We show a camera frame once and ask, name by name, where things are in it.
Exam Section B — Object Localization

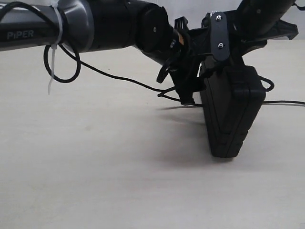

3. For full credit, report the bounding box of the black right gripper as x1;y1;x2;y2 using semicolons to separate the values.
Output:
201;10;299;70

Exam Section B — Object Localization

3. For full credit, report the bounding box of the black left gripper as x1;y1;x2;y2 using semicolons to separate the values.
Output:
169;16;213;105

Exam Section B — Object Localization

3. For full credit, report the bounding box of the black plastic carrying case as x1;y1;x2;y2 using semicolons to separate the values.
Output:
201;61;266;158

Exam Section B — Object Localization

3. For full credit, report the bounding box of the black braided rope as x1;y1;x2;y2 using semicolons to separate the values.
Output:
157;76;305;107

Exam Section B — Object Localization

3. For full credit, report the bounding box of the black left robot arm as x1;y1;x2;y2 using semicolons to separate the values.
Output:
0;0;210;105

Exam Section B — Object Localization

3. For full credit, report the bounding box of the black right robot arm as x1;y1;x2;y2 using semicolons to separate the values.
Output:
203;0;299;65

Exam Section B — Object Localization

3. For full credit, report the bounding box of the white zip tie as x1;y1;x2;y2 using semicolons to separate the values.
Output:
48;0;63;95

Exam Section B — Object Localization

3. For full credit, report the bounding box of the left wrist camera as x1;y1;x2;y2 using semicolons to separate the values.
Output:
210;11;230;62

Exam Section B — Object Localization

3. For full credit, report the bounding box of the thin black cable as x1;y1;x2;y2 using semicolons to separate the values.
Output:
0;1;179;93

